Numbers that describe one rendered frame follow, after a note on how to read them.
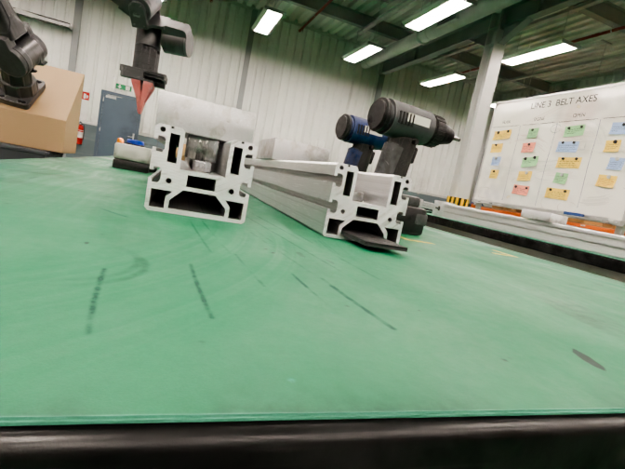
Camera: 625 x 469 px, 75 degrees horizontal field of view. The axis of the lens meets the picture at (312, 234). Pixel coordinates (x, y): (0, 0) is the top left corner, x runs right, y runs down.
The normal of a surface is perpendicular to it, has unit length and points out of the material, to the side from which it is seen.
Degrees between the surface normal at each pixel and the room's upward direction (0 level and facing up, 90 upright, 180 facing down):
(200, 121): 90
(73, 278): 0
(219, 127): 90
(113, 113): 90
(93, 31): 90
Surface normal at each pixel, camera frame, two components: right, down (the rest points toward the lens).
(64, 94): 0.36, -0.58
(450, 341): 0.19, -0.97
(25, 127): 0.32, 0.18
